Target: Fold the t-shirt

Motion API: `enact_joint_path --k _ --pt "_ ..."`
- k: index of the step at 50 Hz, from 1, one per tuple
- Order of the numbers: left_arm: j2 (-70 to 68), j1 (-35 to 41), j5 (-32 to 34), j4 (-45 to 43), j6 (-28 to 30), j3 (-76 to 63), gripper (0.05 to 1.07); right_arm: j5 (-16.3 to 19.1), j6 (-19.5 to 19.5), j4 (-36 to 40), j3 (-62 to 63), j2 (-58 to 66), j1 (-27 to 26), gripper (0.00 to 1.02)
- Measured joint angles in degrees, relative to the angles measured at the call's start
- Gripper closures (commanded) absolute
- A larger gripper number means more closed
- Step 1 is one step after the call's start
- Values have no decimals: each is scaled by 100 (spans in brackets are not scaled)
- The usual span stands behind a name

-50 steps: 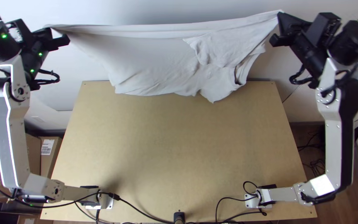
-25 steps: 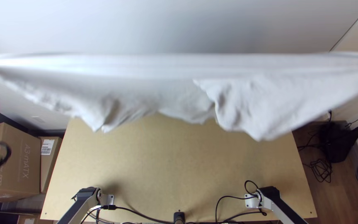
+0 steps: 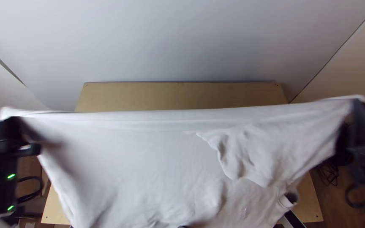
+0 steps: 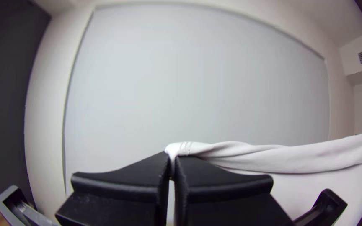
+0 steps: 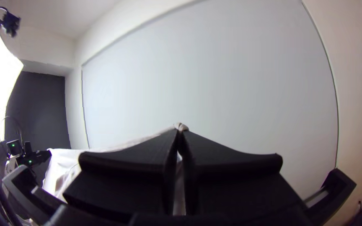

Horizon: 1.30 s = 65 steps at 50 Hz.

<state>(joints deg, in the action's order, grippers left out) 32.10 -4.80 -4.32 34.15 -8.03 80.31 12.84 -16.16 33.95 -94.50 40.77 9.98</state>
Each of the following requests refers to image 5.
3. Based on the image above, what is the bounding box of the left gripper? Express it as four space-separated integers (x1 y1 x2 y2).
31 149 52 165

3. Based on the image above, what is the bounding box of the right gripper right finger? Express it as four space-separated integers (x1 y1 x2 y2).
178 129 305 218

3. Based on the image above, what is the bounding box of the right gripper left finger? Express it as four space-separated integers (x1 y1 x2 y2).
62 127 180 220

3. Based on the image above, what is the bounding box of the grey t-shirt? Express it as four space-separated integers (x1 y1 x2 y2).
42 122 190 217

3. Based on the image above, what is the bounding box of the black camera on pole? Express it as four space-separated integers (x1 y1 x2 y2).
0 8 22 38

